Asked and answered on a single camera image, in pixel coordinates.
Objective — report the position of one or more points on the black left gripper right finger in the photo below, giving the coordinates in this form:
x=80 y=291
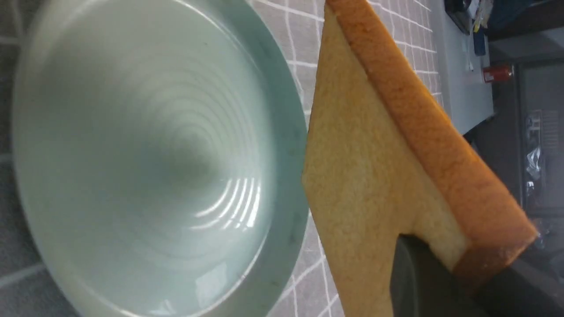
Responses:
x=521 y=290

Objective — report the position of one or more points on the red can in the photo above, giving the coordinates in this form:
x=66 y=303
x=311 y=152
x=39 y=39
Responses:
x=499 y=73

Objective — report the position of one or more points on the toast slice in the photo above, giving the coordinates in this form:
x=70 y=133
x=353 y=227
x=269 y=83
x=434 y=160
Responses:
x=384 y=159

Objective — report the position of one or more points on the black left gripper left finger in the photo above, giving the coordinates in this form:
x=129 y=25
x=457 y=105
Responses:
x=421 y=286

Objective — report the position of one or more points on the light green round plate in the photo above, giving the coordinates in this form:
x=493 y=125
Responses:
x=158 y=149

